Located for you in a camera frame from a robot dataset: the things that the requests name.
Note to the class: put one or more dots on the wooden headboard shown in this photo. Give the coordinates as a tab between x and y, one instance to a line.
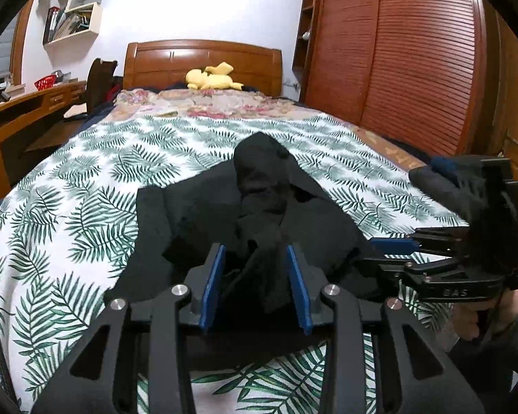
160	64

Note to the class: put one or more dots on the white wall shelf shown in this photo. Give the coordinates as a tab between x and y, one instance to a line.
70	20

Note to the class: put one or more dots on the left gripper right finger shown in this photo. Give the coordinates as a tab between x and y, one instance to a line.
412	373

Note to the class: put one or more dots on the black double-breasted coat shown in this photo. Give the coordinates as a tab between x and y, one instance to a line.
255	205

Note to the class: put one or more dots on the wooden desk cabinet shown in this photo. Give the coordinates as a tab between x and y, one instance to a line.
32	126

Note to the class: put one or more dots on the person's right hand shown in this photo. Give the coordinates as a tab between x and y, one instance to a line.
481	320

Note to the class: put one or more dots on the dark wooden chair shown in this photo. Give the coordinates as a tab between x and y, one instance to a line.
100	88

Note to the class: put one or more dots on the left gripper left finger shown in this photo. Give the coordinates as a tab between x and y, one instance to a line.
99	375

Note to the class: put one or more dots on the yellow plush toy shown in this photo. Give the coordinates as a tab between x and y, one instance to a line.
212	78

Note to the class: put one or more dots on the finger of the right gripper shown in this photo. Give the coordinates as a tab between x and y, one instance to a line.
405	265
432	240

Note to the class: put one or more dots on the floral quilt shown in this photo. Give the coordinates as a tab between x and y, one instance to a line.
247	104

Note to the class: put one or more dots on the red basket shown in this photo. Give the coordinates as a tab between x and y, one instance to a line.
45	83

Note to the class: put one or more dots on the folded navy garment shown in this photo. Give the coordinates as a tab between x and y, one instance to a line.
446	167

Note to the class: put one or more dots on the palm leaf bedspread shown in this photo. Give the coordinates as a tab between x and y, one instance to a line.
68	228

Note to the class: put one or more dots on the wooden louvered wardrobe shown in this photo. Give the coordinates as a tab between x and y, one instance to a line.
439	76

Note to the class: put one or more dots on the grey window blind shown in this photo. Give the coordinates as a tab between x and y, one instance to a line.
6	42

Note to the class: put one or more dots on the folded grey garment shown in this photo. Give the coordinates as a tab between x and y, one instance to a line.
462	195

